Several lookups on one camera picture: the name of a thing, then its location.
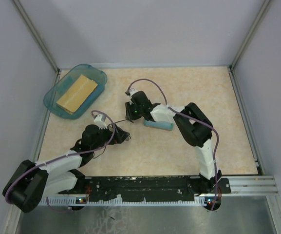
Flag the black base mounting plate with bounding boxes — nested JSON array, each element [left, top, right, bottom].
[[57, 174, 232, 203]]

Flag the aluminium frame post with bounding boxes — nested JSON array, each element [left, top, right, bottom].
[[229, 0, 273, 71], [11, 0, 60, 74]]

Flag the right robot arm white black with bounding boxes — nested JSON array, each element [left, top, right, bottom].
[[125, 88, 220, 193]]

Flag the white slotted cable duct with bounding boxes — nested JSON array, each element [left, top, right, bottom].
[[37, 196, 223, 206]]

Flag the black aviator sunglasses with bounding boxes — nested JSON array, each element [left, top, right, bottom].
[[110, 119, 131, 145]]

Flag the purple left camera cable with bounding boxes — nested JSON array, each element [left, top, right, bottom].
[[4, 110, 117, 204]]

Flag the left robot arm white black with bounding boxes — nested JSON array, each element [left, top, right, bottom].
[[2, 124, 131, 213]]

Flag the aluminium frame post left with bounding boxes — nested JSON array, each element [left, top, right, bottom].
[[11, 0, 60, 74]]

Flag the shiny metal front panel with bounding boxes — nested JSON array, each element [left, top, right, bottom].
[[17, 197, 276, 234]]

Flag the aluminium frame post right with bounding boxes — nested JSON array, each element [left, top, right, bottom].
[[229, 0, 273, 71]]

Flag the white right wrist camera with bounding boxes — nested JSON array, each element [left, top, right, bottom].
[[125, 88, 139, 104]]

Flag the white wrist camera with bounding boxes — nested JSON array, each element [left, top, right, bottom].
[[125, 88, 139, 104], [94, 114, 107, 129]]

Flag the aluminium front rail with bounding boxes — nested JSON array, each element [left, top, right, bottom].
[[14, 175, 277, 195]]

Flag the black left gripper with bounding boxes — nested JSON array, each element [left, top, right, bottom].
[[92, 123, 130, 152]]

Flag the teal plastic bin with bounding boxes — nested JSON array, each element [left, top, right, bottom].
[[43, 64, 108, 119]]

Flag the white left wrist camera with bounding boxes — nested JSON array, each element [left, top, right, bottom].
[[94, 114, 107, 129]]

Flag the grey glasses case green lining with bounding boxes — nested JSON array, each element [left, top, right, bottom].
[[144, 120, 173, 131]]

